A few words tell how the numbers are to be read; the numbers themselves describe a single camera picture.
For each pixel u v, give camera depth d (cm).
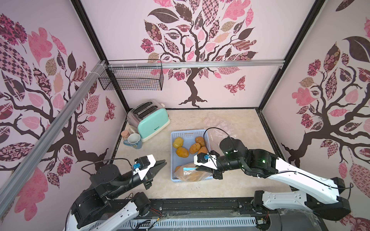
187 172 58
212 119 110
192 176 60
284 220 71
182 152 92
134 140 94
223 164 50
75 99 65
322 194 39
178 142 96
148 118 92
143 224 72
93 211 37
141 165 40
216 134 103
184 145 97
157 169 49
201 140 95
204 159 47
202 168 56
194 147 90
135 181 45
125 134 92
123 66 90
